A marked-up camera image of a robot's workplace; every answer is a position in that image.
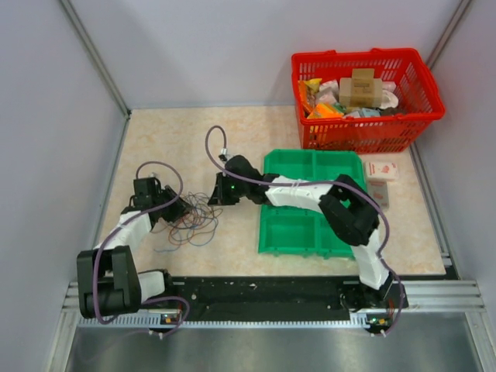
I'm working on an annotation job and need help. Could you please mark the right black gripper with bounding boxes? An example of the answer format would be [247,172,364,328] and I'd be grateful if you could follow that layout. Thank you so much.
[208,172,250,207]

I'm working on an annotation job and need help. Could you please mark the cable bundle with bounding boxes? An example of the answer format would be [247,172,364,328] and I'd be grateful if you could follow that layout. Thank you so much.
[153,191,224,253]

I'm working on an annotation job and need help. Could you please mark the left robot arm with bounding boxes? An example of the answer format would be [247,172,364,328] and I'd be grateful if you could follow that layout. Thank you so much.
[77,177,192,319]

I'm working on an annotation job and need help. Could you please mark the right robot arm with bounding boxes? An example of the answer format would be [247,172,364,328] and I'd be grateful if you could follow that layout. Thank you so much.
[208,154,394,307]

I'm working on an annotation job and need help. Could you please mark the green compartment tray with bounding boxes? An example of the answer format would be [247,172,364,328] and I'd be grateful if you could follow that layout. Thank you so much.
[258,149,367,260]

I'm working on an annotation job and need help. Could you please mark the orange snack packet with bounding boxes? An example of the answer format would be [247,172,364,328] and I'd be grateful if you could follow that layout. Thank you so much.
[307,103,344,119]

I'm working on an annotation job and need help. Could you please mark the yellow snack packet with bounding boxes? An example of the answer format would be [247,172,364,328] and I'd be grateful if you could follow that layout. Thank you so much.
[303,78,322,94]

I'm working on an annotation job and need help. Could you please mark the white red snack packet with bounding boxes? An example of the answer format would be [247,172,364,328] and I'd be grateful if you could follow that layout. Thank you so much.
[364,161,399,182]

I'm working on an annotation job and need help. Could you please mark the grey red packet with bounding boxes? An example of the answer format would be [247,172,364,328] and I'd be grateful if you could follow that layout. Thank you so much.
[367,180,390,212]

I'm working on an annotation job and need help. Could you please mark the brown cardboard box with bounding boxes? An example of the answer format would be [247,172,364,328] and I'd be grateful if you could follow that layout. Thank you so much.
[339,68,383,108]

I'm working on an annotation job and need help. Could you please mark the red plastic basket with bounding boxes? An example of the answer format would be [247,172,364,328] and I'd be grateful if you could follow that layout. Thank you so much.
[291,48,446,154]

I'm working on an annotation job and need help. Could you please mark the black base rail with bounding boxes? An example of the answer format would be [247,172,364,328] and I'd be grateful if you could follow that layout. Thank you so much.
[154,275,373,322]

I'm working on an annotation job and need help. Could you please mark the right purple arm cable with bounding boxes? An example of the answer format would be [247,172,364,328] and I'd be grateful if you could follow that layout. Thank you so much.
[205,125,405,303]

